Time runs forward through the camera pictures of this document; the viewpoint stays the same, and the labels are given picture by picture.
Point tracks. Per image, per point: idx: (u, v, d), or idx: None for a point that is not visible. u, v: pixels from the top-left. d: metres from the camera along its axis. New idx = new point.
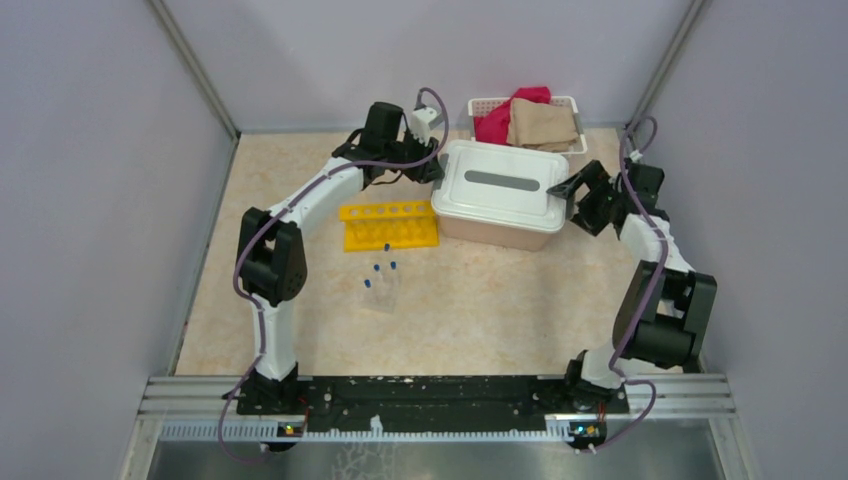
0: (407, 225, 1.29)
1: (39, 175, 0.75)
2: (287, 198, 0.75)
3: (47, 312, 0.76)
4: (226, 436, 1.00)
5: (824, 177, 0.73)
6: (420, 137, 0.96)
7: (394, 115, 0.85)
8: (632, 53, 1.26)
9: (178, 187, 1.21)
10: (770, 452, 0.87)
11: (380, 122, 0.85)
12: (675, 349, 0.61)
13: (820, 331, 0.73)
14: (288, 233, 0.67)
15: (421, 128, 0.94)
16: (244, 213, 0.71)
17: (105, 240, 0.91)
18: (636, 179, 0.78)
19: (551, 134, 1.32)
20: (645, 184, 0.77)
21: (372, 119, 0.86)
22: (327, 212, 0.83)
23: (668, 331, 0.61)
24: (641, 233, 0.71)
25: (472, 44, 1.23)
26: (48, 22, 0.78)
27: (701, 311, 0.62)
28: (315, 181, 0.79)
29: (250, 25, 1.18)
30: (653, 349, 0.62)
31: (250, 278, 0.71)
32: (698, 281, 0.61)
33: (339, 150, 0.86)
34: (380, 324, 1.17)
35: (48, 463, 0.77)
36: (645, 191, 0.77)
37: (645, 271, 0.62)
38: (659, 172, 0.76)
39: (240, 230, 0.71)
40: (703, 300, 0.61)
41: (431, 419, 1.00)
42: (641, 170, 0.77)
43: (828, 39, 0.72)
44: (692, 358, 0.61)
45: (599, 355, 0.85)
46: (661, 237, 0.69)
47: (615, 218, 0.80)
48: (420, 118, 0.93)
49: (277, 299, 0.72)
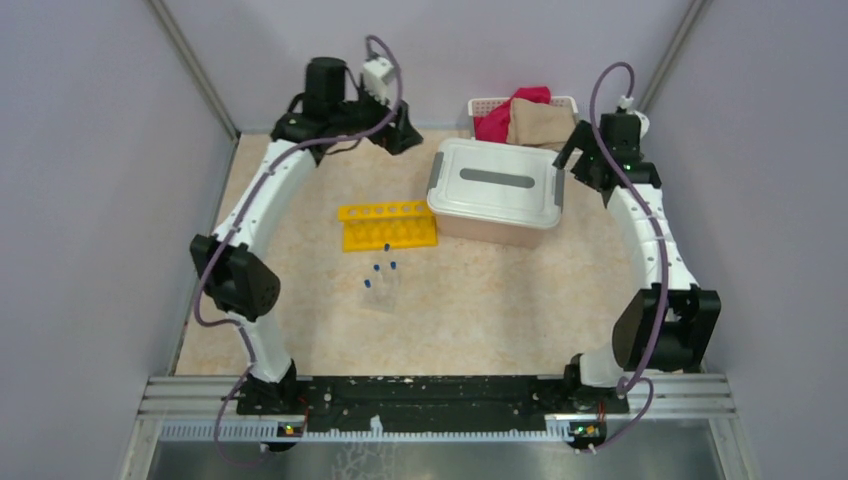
0: (406, 225, 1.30)
1: (39, 176, 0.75)
2: (231, 214, 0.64)
3: (48, 312, 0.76)
4: (223, 436, 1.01)
5: (825, 178, 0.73)
6: (376, 96, 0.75)
7: (334, 73, 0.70)
8: (633, 53, 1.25)
9: (177, 187, 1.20)
10: (770, 454, 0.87)
11: (320, 84, 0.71)
12: (680, 357, 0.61)
13: (821, 332, 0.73)
14: (244, 259, 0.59)
15: (375, 83, 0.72)
16: (190, 240, 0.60)
17: (105, 241, 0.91)
18: (615, 131, 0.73)
19: (551, 134, 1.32)
20: (626, 138, 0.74)
21: (308, 81, 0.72)
22: (286, 208, 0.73)
23: (673, 344, 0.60)
24: (638, 225, 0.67)
25: (472, 43, 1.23)
26: (48, 24, 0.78)
27: (706, 325, 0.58)
28: (259, 179, 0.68)
29: (249, 25, 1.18)
30: (657, 364, 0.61)
31: (222, 300, 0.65)
32: (702, 299, 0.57)
33: (278, 131, 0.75)
34: (380, 324, 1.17)
35: (49, 463, 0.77)
36: (625, 145, 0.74)
37: (647, 301, 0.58)
38: (637, 119, 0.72)
39: (192, 259, 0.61)
40: (708, 317, 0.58)
41: (431, 419, 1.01)
42: (618, 121, 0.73)
43: (828, 41, 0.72)
44: (697, 359, 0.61)
45: (599, 360, 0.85)
46: (659, 235, 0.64)
47: (602, 184, 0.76)
48: (372, 72, 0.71)
49: (253, 315, 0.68)
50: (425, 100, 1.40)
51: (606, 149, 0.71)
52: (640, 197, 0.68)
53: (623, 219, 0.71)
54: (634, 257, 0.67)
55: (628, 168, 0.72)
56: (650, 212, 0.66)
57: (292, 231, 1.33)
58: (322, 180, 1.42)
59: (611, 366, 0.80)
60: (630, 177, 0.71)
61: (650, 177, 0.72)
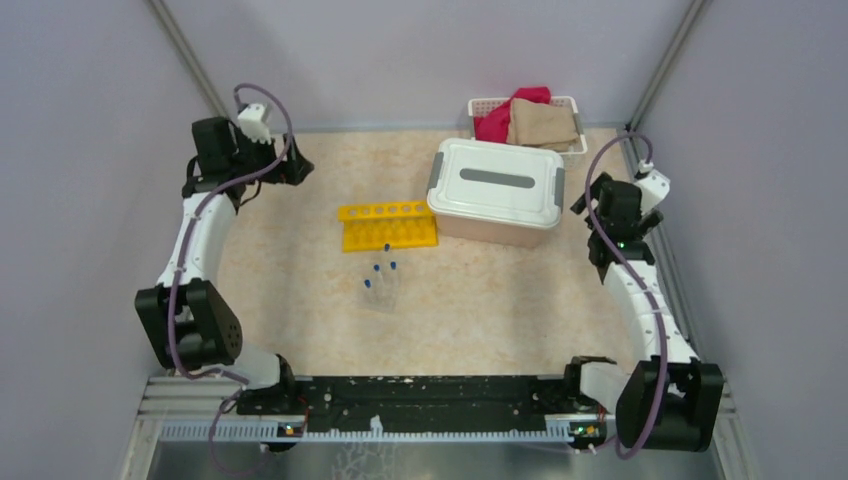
0: (405, 225, 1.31)
1: (38, 175, 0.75)
2: (171, 261, 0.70)
3: (47, 311, 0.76)
4: (218, 436, 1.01)
5: (825, 177, 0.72)
6: (261, 139, 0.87)
7: (219, 128, 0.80)
8: (633, 53, 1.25)
9: (177, 187, 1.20)
10: (770, 454, 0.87)
11: (213, 143, 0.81)
12: (686, 440, 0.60)
13: (822, 331, 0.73)
14: (202, 287, 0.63)
15: (258, 128, 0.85)
16: (134, 300, 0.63)
17: (105, 240, 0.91)
18: (614, 209, 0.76)
19: (551, 133, 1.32)
20: (624, 215, 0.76)
21: (201, 144, 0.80)
22: (220, 250, 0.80)
23: (678, 424, 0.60)
24: (634, 298, 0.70)
25: (472, 43, 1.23)
26: (47, 24, 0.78)
27: (711, 402, 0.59)
28: (188, 230, 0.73)
29: (249, 24, 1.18)
30: (662, 443, 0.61)
31: (193, 354, 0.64)
32: (705, 375, 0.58)
33: (187, 192, 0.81)
34: (380, 324, 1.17)
35: (48, 464, 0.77)
36: (625, 220, 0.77)
37: (648, 374, 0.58)
38: (638, 201, 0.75)
39: (146, 318, 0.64)
40: (711, 394, 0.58)
41: (431, 419, 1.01)
42: (618, 199, 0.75)
43: (828, 39, 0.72)
44: (704, 444, 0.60)
45: (602, 374, 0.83)
46: (654, 308, 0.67)
47: (596, 256, 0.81)
48: (250, 120, 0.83)
49: (229, 359, 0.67)
50: (424, 100, 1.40)
51: (600, 226, 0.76)
52: (635, 272, 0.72)
53: (618, 292, 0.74)
54: (631, 329, 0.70)
55: (622, 246, 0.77)
56: (644, 285, 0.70)
57: (292, 231, 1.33)
58: (322, 180, 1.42)
59: (612, 389, 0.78)
60: (624, 254, 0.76)
61: (644, 256, 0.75)
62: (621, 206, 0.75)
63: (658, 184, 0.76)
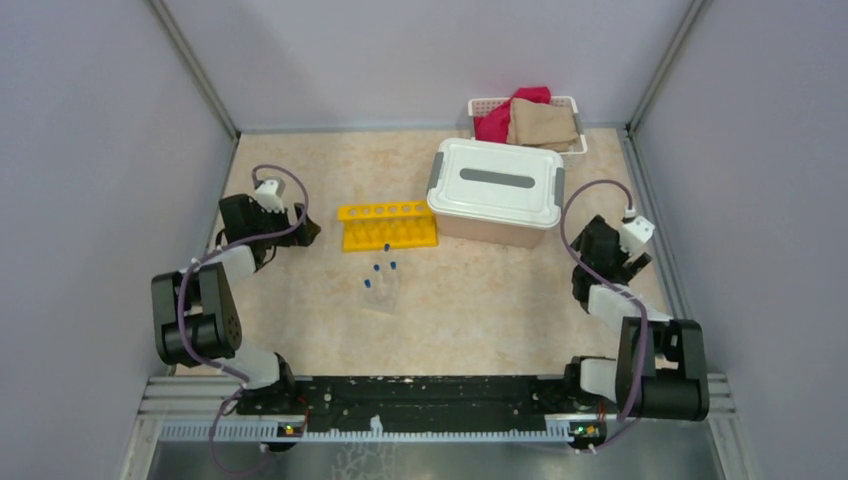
0: (406, 225, 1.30)
1: (36, 175, 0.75)
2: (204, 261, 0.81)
3: (46, 312, 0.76)
4: (217, 436, 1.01)
5: (825, 178, 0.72)
6: (274, 209, 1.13)
7: (241, 203, 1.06)
8: (633, 54, 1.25)
9: (176, 187, 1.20)
10: (769, 454, 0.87)
11: (235, 214, 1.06)
12: (686, 406, 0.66)
13: (821, 331, 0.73)
14: (210, 269, 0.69)
15: (271, 201, 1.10)
16: (153, 283, 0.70)
17: (105, 240, 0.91)
18: (595, 250, 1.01)
19: (551, 133, 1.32)
20: (603, 255, 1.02)
21: (228, 216, 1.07)
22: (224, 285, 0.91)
23: (676, 384, 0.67)
24: (612, 299, 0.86)
25: (473, 43, 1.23)
26: (45, 24, 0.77)
27: (695, 354, 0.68)
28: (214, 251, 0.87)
29: (249, 25, 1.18)
30: (666, 404, 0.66)
31: (198, 336, 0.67)
32: (684, 327, 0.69)
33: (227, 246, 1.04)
34: (380, 324, 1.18)
35: (48, 464, 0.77)
36: (604, 259, 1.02)
37: (633, 327, 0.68)
38: (615, 244, 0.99)
39: (159, 299, 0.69)
40: (693, 345, 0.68)
41: (431, 419, 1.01)
42: (598, 241, 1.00)
43: (828, 40, 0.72)
44: (702, 411, 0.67)
45: (600, 370, 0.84)
46: (628, 297, 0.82)
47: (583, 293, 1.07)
48: (267, 194, 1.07)
49: (231, 348, 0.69)
50: (425, 100, 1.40)
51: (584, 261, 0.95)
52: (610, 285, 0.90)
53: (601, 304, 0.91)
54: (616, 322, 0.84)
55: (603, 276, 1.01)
56: (618, 288, 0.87)
57: None
58: (322, 180, 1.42)
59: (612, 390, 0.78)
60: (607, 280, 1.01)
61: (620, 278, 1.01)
62: (600, 246, 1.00)
63: (641, 228, 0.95)
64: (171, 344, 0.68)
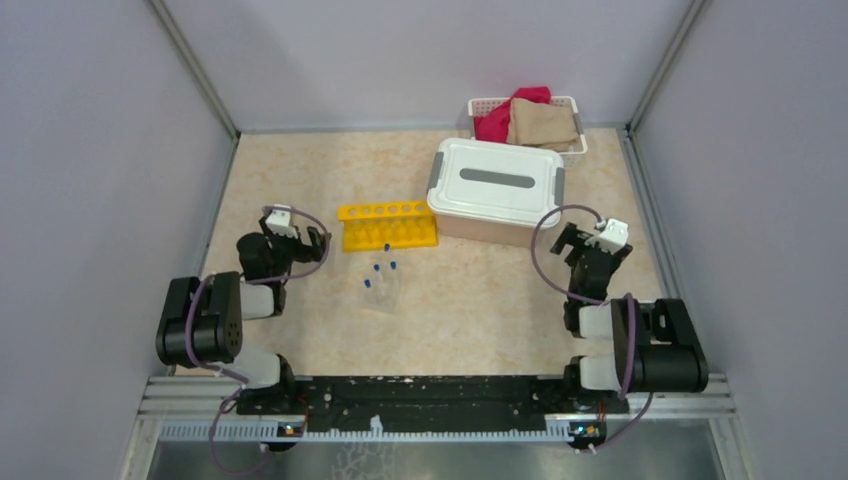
0: (406, 225, 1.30)
1: (36, 174, 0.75)
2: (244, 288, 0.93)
3: (45, 312, 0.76)
4: (217, 436, 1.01)
5: (826, 177, 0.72)
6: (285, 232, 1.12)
7: (258, 247, 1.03)
8: (633, 53, 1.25)
9: (176, 187, 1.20)
10: (768, 455, 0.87)
11: (255, 259, 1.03)
12: (687, 373, 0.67)
13: (821, 331, 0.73)
14: (226, 278, 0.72)
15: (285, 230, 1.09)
16: (171, 282, 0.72)
17: (104, 240, 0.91)
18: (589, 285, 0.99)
19: (552, 133, 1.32)
20: (598, 287, 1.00)
21: (249, 265, 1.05)
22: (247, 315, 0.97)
23: (673, 347, 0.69)
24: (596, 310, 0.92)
25: (473, 43, 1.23)
26: (44, 23, 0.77)
27: (684, 323, 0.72)
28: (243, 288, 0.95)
29: (249, 25, 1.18)
30: (669, 365, 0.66)
31: (199, 339, 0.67)
32: (668, 300, 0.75)
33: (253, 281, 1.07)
34: (380, 324, 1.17)
35: (47, 464, 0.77)
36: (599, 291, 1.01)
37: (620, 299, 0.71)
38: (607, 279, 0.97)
39: (172, 297, 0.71)
40: (680, 313, 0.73)
41: (431, 419, 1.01)
42: (592, 278, 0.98)
43: (828, 40, 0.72)
44: (703, 379, 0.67)
45: (598, 365, 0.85)
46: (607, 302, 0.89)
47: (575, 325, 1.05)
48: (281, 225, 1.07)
49: (229, 356, 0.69)
50: (425, 101, 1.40)
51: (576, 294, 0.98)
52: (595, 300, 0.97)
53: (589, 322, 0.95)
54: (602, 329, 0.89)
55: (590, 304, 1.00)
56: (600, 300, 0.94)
57: None
58: (322, 180, 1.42)
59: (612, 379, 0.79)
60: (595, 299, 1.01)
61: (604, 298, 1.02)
62: (594, 282, 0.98)
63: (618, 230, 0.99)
64: (171, 344, 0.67)
